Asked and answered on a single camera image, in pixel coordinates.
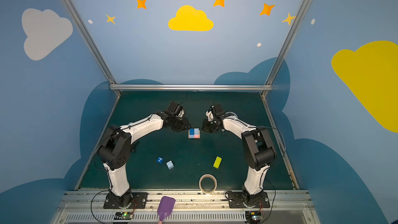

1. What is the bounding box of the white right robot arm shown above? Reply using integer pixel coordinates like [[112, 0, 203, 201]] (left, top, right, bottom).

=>
[[202, 104, 278, 208]]

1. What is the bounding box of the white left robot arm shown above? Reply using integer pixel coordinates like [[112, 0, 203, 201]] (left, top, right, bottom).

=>
[[96, 101, 191, 209]]

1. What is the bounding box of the lime green wooden block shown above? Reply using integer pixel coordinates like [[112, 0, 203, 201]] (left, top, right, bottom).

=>
[[213, 156, 222, 169]]

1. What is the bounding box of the pale blue wooden cube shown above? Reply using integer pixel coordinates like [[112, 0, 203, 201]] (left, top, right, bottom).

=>
[[166, 161, 174, 170]]

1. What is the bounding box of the roll of tape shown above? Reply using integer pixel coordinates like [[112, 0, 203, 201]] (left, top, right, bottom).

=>
[[199, 174, 218, 195]]

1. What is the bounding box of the purple plastic scoop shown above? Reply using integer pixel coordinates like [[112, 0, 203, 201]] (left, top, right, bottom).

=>
[[157, 196, 176, 224]]

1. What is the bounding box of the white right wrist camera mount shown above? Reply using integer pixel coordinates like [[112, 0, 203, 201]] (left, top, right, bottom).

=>
[[206, 110, 214, 121]]

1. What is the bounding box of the aluminium back frame rail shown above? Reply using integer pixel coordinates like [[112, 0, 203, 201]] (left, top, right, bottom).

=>
[[110, 84, 273, 91]]

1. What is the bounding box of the right side frame rail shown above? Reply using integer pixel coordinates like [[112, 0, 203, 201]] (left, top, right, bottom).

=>
[[261, 95, 300, 190]]

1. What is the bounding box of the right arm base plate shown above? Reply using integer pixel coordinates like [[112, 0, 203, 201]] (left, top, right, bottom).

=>
[[227, 191, 271, 208]]

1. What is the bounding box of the left side frame rail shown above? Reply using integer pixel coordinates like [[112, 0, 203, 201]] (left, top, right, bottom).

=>
[[65, 91, 120, 190]]

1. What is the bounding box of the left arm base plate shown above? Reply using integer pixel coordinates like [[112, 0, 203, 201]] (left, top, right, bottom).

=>
[[103, 191, 148, 209]]

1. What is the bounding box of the front aluminium rail bed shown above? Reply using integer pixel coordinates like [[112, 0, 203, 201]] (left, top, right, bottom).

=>
[[51, 189, 320, 224]]

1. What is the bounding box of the aluminium right corner post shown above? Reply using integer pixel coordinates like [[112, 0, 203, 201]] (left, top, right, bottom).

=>
[[261, 0, 313, 100]]

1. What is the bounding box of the aluminium corner post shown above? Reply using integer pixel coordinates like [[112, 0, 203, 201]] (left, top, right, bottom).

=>
[[61, 0, 117, 86], [261, 0, 313, 100]]

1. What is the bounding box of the aluminium left corner post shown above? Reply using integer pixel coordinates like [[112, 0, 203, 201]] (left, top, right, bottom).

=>
[[61, 0, 117, 86]]

